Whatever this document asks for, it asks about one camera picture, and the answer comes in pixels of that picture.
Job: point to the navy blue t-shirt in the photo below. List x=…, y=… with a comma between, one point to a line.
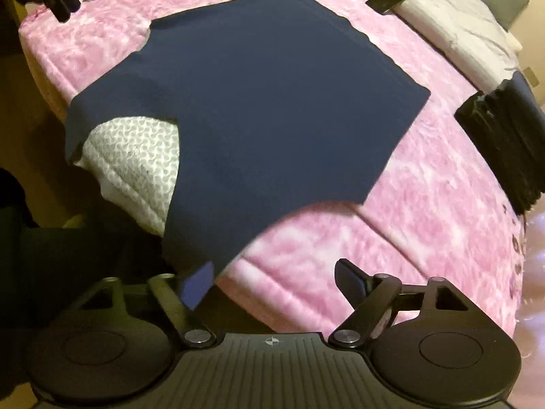
x=264, y=115

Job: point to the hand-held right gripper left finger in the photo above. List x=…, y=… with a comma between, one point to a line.
x=196, y=287

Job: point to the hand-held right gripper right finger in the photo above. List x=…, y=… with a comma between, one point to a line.
x=349, y=279

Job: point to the pink fluffy blanket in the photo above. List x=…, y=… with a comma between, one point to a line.
x=425, y=221

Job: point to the white pillow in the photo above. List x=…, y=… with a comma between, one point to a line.
x=460, y=38

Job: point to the white quilted mattress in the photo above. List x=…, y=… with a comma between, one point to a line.
x=136, y=157

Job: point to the stack of dark clothes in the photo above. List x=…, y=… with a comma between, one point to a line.
x=502, y=136

